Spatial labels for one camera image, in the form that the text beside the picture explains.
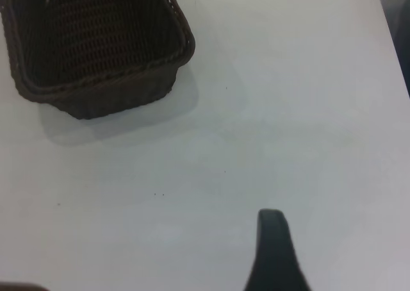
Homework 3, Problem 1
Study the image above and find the dark brown wicker basket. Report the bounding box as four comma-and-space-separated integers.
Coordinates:
0, 0, 197, 121

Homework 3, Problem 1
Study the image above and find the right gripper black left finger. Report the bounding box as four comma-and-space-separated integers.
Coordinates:
0, 282, 49, 291

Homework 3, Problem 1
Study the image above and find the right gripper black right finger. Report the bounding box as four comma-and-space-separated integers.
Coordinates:
243, 208, 312, 291

